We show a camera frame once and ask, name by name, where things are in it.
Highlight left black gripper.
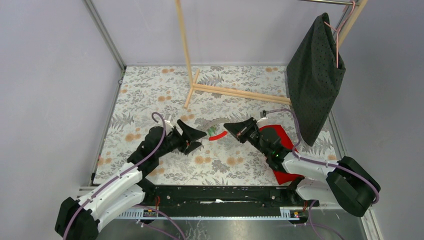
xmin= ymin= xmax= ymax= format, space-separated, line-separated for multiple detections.
xmin=155 ymin=119 xmax=206 ymax=158

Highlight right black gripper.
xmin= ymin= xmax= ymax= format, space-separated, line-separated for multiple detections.
xmin=223 ymin=117 xmax=270 ymax=157

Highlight green key tag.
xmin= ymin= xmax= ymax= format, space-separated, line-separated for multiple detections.
xmin=207 ymin=129 xmax=215 ymax=137

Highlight large keyring with red handle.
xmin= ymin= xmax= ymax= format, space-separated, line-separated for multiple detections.
xmin=203 ymin=119 xmax=228 ymax=142

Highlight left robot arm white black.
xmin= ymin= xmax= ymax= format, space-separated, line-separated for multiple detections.
xmin=54 ymin=120 xmax=207 ymax=240

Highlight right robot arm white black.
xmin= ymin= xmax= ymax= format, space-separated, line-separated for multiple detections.
xmin=223 ymin=117 xmax=381 ymax=217

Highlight floral patterned table mat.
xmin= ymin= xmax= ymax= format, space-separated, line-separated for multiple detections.
xmin=92 ymin=65 xmax=339 ymax=187

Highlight red cloth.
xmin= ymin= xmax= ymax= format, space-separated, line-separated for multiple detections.
xmin=259 ymin=124 xmax=304 ymax=185

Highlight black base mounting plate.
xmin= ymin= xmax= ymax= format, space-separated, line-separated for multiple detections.
xmin=140 ymin=185 xmax=319 ymax=214

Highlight dark dotted hanging garment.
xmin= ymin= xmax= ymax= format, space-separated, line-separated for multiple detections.
xmin=286 ymin=12 xmax=346 ymax=146

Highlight pink clothes hanger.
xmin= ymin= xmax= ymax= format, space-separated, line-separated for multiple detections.
xmin=324 ymin=0 xmax=356 ymax=69

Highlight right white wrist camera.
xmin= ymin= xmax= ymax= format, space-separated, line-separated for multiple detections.
xmin=259 ymin=110 xmax=268 ymax=119

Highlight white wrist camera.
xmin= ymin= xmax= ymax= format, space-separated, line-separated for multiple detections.
xmin=259 ymin=110 xmax=268 ymax=119
xmin=163 ymin=113 xmax=173 ymax=128

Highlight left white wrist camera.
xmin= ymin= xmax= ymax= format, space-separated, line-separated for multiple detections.
xmin=163 ymin=113 xmax=173 ymax=128

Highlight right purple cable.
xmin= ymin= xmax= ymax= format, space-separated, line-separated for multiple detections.
xmin=264 ymin=107 xmax=381 ymax=205

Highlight slotted cable duct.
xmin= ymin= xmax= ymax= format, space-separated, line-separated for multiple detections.
xmin=116 ymin=207 xmax=300 ymax=221

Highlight wooden clothes rack frame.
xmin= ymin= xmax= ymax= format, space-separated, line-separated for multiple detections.
xmin=174 ymin=0 xmax=369 ymax=110

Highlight aluminium frame post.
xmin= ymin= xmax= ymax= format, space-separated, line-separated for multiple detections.
xmin=82 ymin=0 xmax=126 ymax=72

